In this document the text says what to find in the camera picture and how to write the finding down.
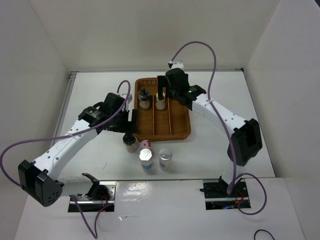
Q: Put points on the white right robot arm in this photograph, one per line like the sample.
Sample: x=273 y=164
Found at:
x=244 y=136

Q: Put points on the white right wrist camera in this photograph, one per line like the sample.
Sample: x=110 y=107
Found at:
x=176 y=65

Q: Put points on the yellow-capped spice jar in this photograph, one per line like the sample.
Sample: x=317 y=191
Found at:
x=160 y=104

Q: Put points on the pink-capped spice jar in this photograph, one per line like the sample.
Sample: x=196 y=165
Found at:
x=146 y=144

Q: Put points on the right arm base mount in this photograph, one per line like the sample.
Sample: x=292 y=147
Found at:
x=215 y=197

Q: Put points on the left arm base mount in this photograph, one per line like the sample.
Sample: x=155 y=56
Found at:
x=100 y=197

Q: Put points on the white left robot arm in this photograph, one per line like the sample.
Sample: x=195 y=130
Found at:
x=38 y=178

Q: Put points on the silver-capped blue-label jar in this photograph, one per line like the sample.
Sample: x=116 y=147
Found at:
x=165 y=158
x=146 y=159

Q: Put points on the black-capped spice jar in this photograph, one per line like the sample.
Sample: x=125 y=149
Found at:
x=144 y=97
x=130 y=142

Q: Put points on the brown wicker basket tray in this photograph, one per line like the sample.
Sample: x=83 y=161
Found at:
x=170 y=124

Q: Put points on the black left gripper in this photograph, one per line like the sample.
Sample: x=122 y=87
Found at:
x=128 y=126

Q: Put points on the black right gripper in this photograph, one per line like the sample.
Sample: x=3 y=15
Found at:
x=162 y=82

